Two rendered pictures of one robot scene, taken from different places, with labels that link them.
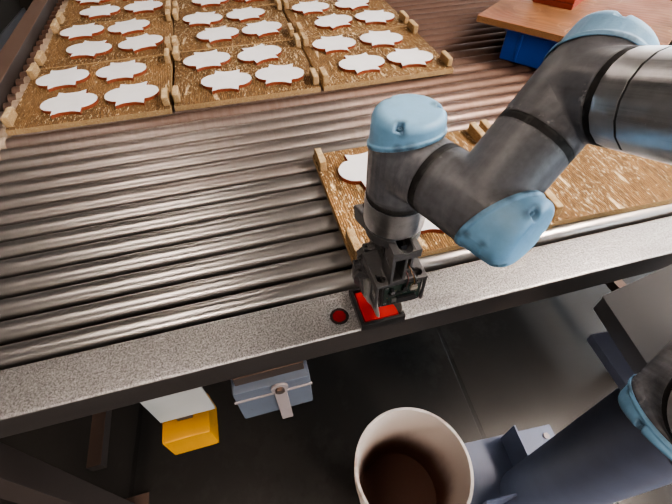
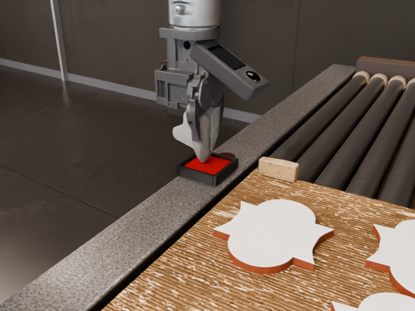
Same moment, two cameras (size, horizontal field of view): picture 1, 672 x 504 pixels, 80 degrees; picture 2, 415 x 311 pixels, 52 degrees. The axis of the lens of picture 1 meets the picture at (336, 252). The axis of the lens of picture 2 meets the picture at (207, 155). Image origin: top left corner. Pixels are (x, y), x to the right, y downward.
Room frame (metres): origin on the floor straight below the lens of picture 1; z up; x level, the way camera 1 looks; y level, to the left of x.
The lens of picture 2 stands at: (0.82, -0.50, 1.24)
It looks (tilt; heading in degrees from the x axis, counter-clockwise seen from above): 25 degrees down; 135
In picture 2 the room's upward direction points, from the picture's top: straight up
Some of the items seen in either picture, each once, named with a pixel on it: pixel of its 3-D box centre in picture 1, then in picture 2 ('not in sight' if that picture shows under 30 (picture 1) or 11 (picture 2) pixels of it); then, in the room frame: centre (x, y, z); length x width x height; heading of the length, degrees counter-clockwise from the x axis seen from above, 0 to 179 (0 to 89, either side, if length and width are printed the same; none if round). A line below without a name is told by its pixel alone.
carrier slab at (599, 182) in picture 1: (587, 157); not in sight; (0.77, -0.59, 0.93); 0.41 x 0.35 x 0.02; 103
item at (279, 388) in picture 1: (272, 377); not in sight; (0.32, 0.12, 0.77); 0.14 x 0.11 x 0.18; 105
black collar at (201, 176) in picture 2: (376, 304); (207, 166); (0.38, -0.07, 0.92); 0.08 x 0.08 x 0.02; 15
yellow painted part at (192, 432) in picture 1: (179, 410); not in sight; (0.27, 0.30, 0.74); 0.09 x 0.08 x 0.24; 105
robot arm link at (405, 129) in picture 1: (405, 156); not in sight; (0.35, -0.07, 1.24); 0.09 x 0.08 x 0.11; 37
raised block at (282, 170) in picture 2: (354, 243); (278, 168); (0.49, -0.03, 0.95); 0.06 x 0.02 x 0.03; 14
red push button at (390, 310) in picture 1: (376, 305); (207, 167); (0.38, -0.07, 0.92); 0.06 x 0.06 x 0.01; 15
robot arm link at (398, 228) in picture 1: (397, 208); (193, 12); (0.36, -0.08, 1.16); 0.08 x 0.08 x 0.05
